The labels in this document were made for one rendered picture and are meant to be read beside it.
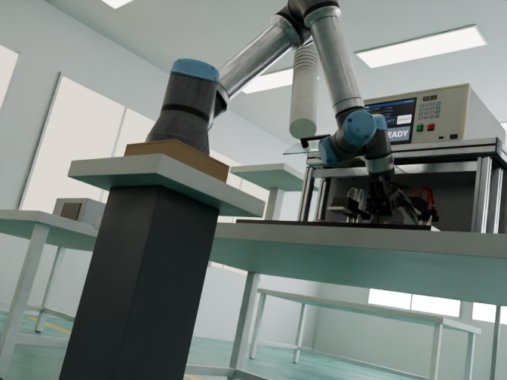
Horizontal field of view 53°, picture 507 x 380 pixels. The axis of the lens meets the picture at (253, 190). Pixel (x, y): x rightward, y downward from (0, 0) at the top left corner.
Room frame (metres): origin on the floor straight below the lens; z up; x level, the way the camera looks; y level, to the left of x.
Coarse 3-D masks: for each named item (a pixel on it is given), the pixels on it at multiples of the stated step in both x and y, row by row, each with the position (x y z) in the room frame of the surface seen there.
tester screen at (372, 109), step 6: (396, 102) 1.61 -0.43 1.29; (402, 102) 1.60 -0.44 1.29; (408, 102) 1.58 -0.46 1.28; (366, 108) 1.70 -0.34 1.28; (372, 108) 1.68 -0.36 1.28; (378, 108) 1.66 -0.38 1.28; (384, 108) 1.65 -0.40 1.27; (390, 108) 1.63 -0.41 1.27; (396, 108) 1.61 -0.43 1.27; (402, 108) 1.60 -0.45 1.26; (408, 108) 1.58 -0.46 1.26; (372, 114) 1.68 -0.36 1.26; (384, 114) 1.64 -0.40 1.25; (390, 114) 1.63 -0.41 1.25; (396, 114) 1.61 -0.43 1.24; (402, 114) 1.59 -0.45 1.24; (408, 114) 1.58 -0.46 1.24; (390, 126) 1.62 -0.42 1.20; (396, 126) 1.61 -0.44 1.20; (402, 126) 1.59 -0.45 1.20
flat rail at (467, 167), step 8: (344, 168) 1.69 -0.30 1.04; (352, 168) 1.67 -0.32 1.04; (360, 168) 1.65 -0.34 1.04; (400, 168) 1.54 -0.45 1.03; (408, 168) 1.52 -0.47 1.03; (416, 168) 1.50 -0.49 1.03; (424, 168) 1.49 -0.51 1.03; (432, 168) 1.47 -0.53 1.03; (440, 168) 1.45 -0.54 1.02; (448, 168) 1.43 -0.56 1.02; (456, 168) 1.41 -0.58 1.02; (464, 168) 1.40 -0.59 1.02; (472, 168) 1.38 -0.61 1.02; (312, 176) 1.79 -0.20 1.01; (320, 176) 1.76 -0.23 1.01; (328, 176) 1.74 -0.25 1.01; (336, 176) 1.72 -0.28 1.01; (344, 176) 1.70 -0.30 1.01; (352, 176) 1.68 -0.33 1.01
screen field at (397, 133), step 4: (388, 128) 1.63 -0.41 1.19; (392, 128) 1.61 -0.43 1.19; (396, 128) 1.60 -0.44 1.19; (400, 128) 1.59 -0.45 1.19; (404, 128) 1.58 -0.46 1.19; (408, 128) 1.57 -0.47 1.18; (388, 132) 1.63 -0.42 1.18; (392, 132) 1.61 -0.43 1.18; (396, 132) 1.60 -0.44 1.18; (400, 132) 1.59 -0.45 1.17; (404, 132) 1.58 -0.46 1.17; (408, 132) 1.57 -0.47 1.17; (392, 136) 1.61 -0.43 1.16; (396, 136) 1.60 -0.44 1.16; (400, 136) 1.59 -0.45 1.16; (404, 136) 1.58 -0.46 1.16; (408, 136) 1.57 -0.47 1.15; (392, 140) 1.61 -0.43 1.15; (396, 140) 1.60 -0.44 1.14; (400, 140) 1.59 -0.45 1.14
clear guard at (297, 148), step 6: (300, 144) 1.58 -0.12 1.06; (312, 144) 1.54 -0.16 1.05; (288, 150) 1.57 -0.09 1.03; (294, 150) 1.55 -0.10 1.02; (300, 150) 1.53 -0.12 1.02; (306, 150) 1.51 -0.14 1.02; (312, 150) 1.49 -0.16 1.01; (318, 156) 1.68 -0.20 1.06; (360, 156) 1.59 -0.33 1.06; (342, 162) 1.69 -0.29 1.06; (348, 162) 1.68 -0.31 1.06; (354, 162) 1.66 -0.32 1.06; (360, 162) 1.65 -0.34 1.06; (336, 168) 1.77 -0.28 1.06
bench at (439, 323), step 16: (304, 304) 6.21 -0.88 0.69; (320, 304) 5.36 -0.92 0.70; (336, 304) 4.94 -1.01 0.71; (352, 304) 4.82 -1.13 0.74; (256, 320) 5.68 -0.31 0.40; (304, 320) 6.23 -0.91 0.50; (416, 320) 4.66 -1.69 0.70; (432, 320) 4.27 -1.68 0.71; (448, 320) 4.28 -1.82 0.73; (256, 336) 5.65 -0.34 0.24; (320, 352) 5.98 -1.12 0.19; (432, 352) 4.29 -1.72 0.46; (384, 368) 5.42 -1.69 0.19; (432, 368) 4.28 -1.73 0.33
